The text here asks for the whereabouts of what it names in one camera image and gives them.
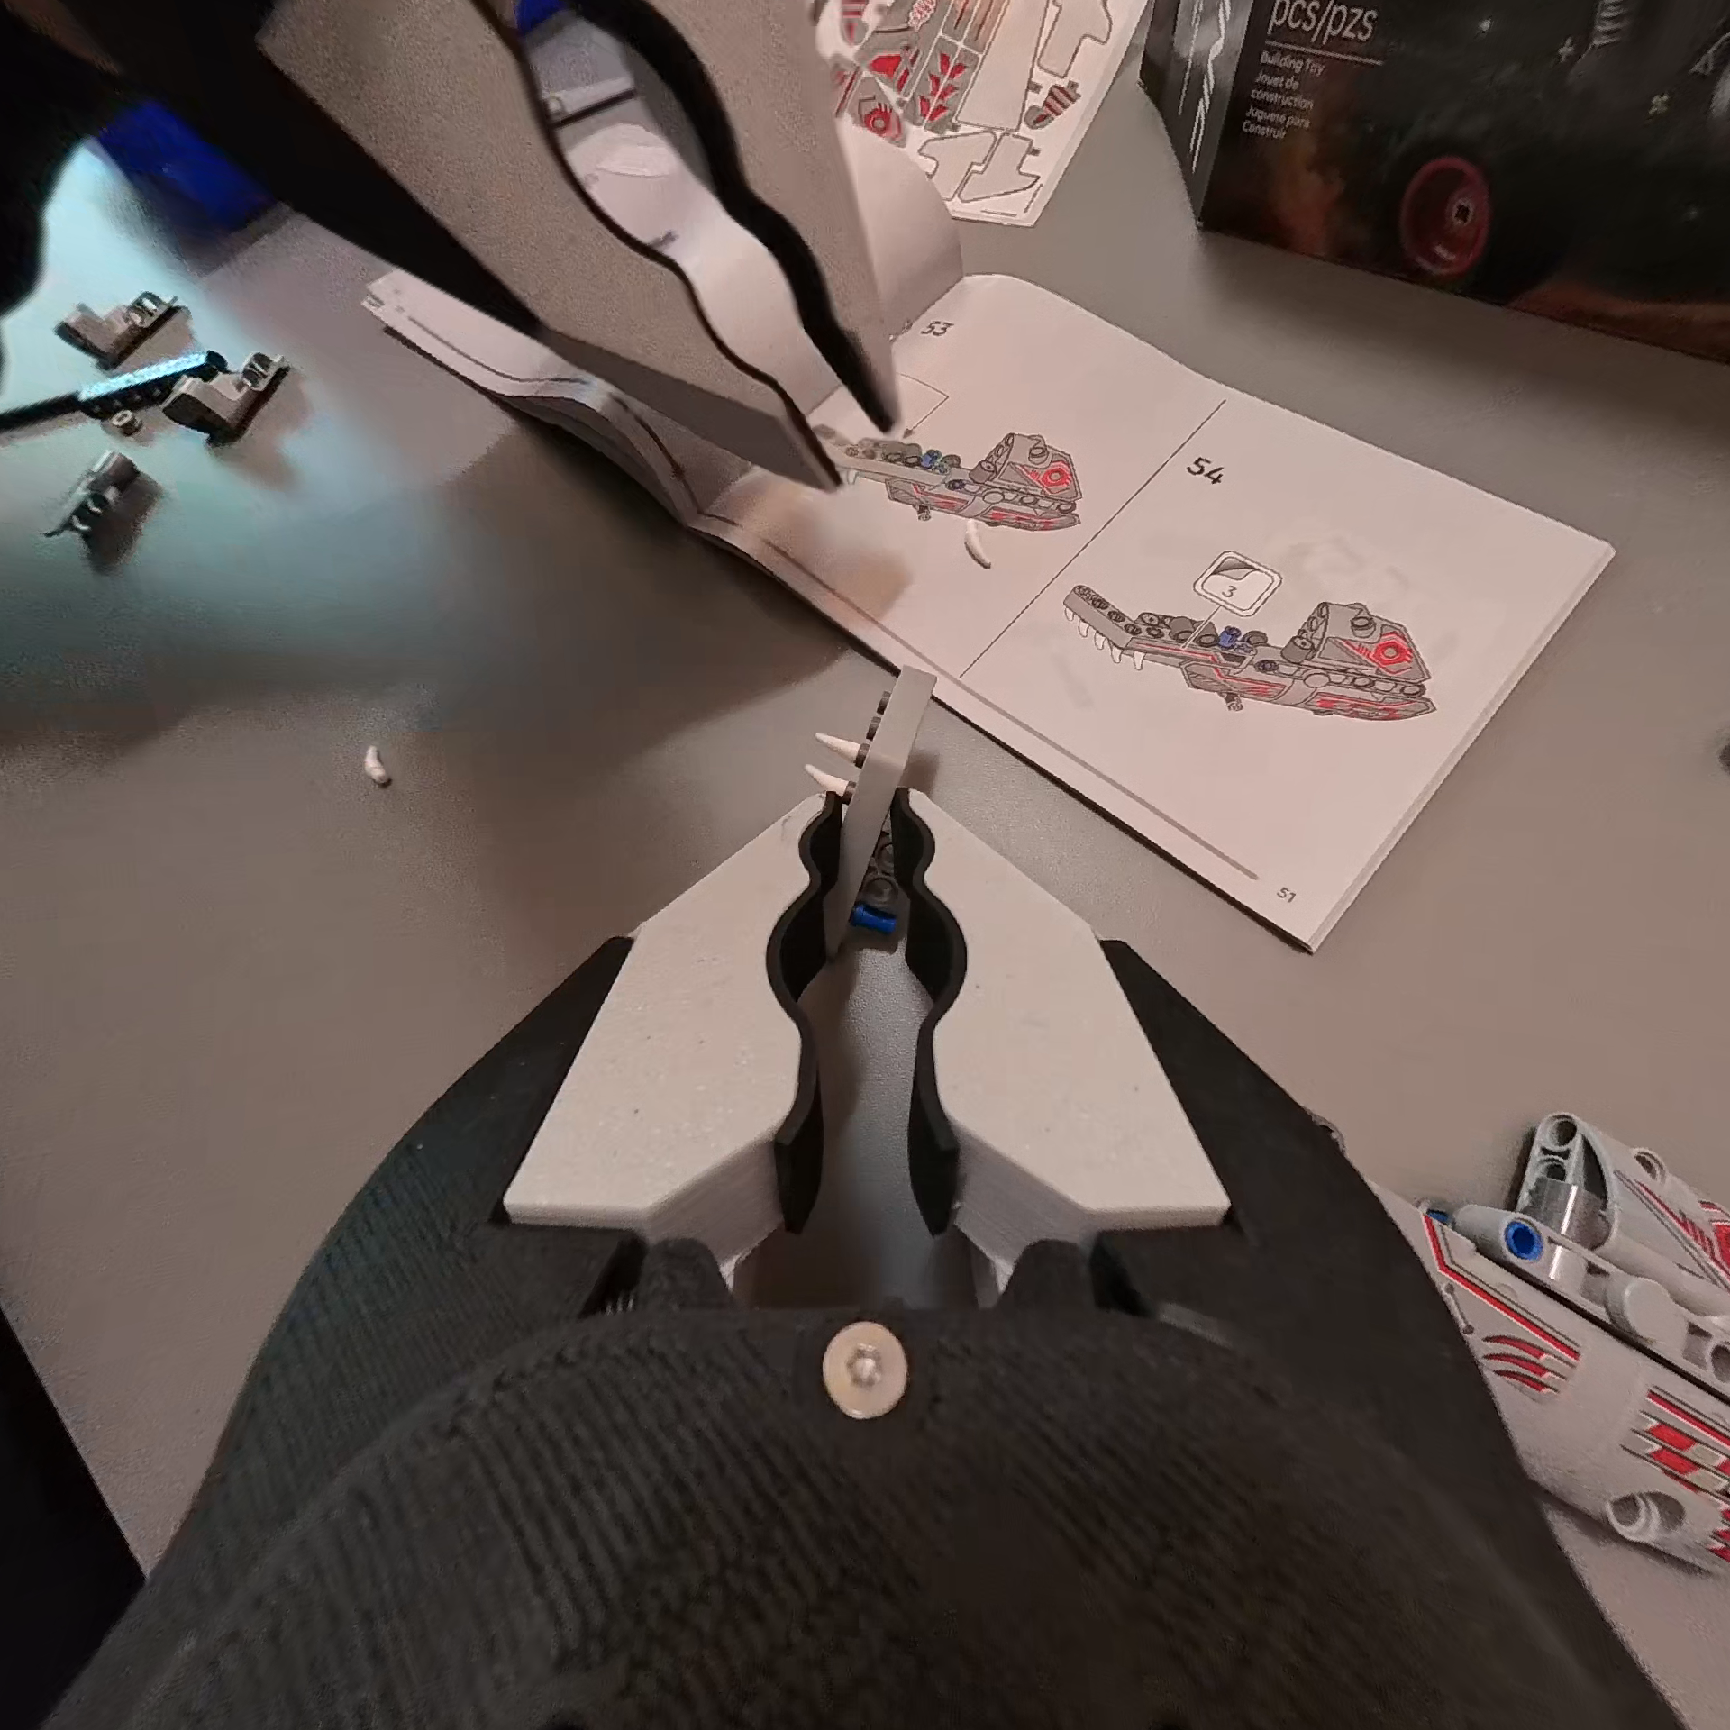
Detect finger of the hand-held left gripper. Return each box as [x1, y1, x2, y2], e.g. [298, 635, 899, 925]
[254, 0, 846, 490]
[646, 0, 900, 432]

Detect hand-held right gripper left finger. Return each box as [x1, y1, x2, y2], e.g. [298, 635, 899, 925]
[501, 792, 851, 1289]

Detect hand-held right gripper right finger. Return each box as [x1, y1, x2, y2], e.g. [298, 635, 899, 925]
[892, 792, 1233, 1301]

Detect grey toy beam with pins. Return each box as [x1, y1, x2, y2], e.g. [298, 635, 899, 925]
[807, 666, 938, 947]

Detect blue plastic bin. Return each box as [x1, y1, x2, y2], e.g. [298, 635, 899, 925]
[127, 0, 604, 242]

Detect toy sticker sheet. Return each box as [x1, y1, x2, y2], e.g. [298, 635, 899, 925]
[807, 0, 1154, 227]

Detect black toy beam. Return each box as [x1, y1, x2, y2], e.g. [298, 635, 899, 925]
[0, 348, 235, 434]

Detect grey toy panel assembly red stickers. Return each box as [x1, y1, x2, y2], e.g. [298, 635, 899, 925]
[1365, 1113, 1730, 1579]

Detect toy instruction booklet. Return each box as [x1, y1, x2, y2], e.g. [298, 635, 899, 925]
[362, 127, 1618, 958]

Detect dark toy box red wheels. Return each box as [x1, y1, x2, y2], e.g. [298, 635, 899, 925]
[1139, 0, 1730, 364]

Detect person's black clothed body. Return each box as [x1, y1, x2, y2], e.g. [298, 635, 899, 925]
[0, 1297, 149, 1730]

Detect grey toy bracket piece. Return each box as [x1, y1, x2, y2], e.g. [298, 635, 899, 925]
[44, 449, 145, 537]
[58, 289, 183, 368]
[162, 352, 293, 443]

